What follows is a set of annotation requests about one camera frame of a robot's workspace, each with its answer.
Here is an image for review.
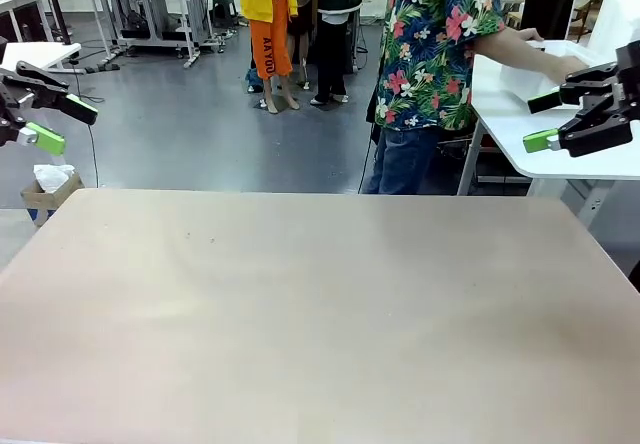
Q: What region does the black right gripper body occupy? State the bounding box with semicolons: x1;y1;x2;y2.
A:
613;41;640;135

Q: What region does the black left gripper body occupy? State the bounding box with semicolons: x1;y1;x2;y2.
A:
0;71;37;124

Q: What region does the white plastic basket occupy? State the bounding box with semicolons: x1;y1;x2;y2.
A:
498;38;619;101

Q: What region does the person's right forearm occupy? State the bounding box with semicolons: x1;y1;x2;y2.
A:
472;26;566;83

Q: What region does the person's right hand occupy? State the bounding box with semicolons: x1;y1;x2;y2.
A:
547;53;590;86

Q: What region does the crumpled white paper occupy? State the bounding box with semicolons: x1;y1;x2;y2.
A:
32;163;76;193

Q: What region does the white rounded table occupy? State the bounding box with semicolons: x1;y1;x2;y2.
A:
0;42;83;75

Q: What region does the brown cardboard box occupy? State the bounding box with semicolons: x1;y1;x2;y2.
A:
19;171;86;228

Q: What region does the black computer monitor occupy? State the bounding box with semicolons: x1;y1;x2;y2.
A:
519;0;576;43

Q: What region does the white side table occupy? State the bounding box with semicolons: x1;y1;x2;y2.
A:
457;53;640;225

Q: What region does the black stand pole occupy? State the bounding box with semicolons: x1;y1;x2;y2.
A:
39;0;74;46

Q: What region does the person in floral shirt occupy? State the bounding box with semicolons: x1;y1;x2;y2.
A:
360;0;506;195

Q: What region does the black stool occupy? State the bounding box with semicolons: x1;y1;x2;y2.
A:
212;0;239;28

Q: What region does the person in yellow jacket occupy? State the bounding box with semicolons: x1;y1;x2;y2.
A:
224;0;301;115

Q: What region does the person in dark clothes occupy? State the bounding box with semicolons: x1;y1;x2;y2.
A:
299;0;369;108

